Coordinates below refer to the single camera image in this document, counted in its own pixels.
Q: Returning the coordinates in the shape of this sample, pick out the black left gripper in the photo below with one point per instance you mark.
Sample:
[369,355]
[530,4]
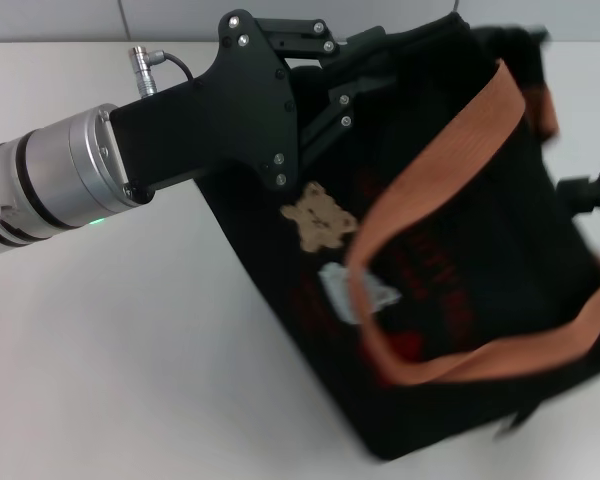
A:
[215,130]

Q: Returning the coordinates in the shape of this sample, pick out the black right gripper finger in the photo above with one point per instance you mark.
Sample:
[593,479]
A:
[587,195]

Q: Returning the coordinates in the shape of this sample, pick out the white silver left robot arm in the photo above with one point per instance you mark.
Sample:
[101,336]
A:
[60,170]

